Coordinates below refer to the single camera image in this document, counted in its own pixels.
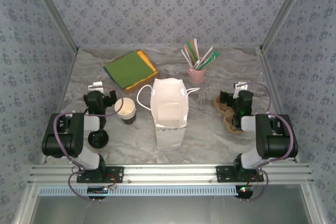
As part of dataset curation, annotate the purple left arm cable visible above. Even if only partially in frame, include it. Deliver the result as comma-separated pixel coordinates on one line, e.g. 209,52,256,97
54,87,124,201

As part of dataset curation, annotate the pink metal bucket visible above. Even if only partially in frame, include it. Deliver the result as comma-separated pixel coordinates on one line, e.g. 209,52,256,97
187,66,207,83

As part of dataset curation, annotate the brown wooden stirrer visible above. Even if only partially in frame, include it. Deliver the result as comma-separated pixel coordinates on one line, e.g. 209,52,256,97
184,44,195,66

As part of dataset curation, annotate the aluminium corner post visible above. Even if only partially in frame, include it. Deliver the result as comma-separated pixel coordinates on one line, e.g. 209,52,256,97
259,0,313,53
26,0,79,53

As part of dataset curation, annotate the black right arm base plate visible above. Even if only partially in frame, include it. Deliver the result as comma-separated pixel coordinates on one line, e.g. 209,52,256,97
216,165,265,183

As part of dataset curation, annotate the aluminium right corner post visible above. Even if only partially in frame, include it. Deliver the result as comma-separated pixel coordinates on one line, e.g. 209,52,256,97
259,0,313,53

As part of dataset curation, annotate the blue paper napkin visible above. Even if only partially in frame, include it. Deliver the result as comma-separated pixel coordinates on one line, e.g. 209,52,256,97
103,66,118,83

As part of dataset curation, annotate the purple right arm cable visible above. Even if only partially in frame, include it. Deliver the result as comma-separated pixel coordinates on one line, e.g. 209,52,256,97
240,82,299,201

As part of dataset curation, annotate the aluminium left corner post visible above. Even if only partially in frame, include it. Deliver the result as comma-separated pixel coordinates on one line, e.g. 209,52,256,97
26,0,79,53

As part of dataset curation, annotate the black white paper cup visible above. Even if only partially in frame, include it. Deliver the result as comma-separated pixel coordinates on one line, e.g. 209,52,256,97
114,97,137,125

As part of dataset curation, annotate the grey metal sheet panel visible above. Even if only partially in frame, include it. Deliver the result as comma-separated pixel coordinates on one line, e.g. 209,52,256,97
34,195,309,224

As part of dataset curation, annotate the grey slotted cable duct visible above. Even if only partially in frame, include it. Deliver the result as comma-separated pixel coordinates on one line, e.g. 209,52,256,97
38,185,238,196

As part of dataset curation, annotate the brown pulp cup carrier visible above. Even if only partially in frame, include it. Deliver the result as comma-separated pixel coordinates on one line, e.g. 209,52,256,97
213,95,244,136

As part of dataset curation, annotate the black plastic cup lid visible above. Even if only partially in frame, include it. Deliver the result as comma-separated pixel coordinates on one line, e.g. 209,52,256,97
88,129,109,150

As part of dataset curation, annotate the white cartoon print paper bag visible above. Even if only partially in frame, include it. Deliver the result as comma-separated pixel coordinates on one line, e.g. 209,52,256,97
136,77,201,149

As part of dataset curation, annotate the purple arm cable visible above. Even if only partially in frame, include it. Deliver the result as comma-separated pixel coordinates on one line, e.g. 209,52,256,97
240,82,299,201
54,87,124,201

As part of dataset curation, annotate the white wrapped paper straw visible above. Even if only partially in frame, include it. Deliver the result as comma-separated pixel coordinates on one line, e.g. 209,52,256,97
181,48,195,68
198,47,214,67

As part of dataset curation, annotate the aluminium back rail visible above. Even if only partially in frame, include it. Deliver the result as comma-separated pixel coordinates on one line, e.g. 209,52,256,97
77,45,262,50

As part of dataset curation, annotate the green striped wrapped straw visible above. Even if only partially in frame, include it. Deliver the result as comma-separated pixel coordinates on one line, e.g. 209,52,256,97
186,40,197,66

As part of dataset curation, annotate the tan wrapped stirrer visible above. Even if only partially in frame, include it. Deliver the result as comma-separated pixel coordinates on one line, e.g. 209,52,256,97
191,38,198,63

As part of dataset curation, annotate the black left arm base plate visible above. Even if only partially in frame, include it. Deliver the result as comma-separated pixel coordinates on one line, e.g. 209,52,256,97
76,166,124,184

